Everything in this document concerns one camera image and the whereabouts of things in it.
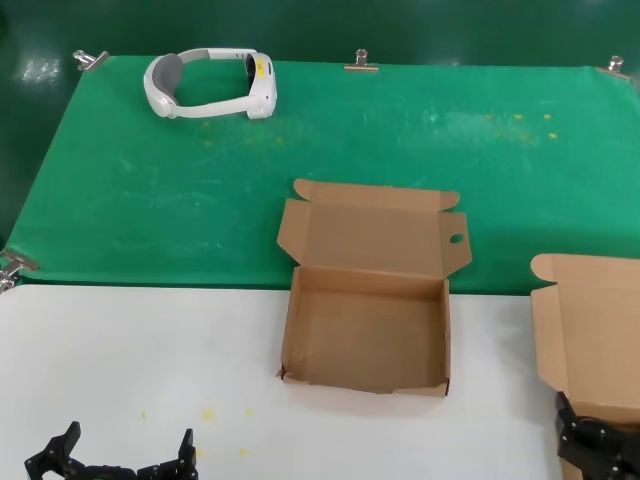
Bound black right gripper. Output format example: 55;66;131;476
555;391;640;480

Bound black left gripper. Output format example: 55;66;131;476
24;421;200;480

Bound open cardboard box with hole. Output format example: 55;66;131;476
275;178;474;399

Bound white table sheet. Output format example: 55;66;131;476
0;283;566;480

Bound silver binder clip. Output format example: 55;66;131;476
343;48;380;74
73;49;110;73
0;248;41;294
594;55;632;81

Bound green table mat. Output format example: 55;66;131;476
2;54;640;297

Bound white VR headset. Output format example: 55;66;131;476
143;47;278;121

